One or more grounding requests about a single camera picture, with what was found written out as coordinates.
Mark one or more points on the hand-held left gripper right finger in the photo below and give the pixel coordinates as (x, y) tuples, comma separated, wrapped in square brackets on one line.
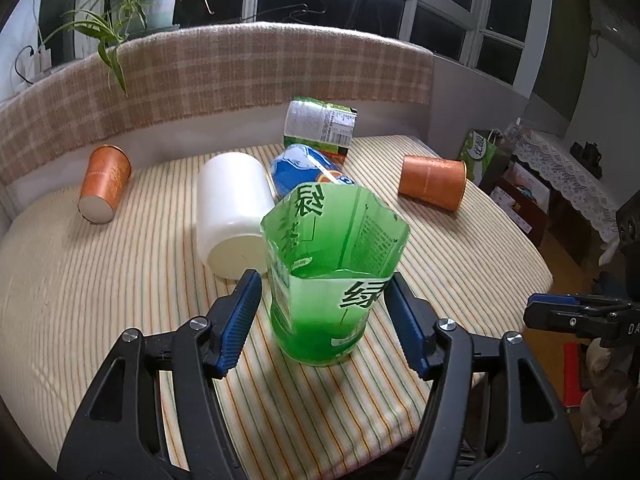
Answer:
[(406, 317)]

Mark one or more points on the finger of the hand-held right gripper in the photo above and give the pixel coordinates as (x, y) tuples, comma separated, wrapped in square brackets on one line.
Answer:
[(560, 317)]

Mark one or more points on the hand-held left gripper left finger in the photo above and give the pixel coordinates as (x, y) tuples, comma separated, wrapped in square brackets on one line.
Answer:
[(239, 317)]

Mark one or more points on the green cut bottle cup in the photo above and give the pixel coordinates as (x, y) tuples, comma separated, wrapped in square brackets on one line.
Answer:
[(327, 280)]

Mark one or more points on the white plastic cup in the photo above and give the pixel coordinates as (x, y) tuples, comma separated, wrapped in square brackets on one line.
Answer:
[(227, 210)]

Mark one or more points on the orange paper cup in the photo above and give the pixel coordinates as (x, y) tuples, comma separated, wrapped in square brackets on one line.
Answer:
[(103, 182), (432, 180)]

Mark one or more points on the white green label cup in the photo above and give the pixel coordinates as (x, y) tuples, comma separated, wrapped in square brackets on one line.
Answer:
[(320, 125)]

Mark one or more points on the brown cardboard box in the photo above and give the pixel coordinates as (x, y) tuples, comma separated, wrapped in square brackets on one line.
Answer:
[(520, 205)]

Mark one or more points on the lace covered side table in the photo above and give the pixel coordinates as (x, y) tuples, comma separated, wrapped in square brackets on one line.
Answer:
[(555, 160)]

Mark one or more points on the dark ornament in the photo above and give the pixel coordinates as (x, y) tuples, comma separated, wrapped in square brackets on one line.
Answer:
[(586, 152)]

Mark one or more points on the green shopping bag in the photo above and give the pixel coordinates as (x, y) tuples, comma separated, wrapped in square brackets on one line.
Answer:
[(479, 152)]

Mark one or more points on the plaid blanket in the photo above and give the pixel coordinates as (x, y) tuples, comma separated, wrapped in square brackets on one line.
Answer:
[(225, 72)]

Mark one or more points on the white power strip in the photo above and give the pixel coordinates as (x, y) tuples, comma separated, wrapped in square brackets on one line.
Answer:
[(42, 59)]

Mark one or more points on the potted spider plant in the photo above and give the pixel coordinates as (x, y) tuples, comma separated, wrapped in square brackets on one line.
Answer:
[(145, 2)]

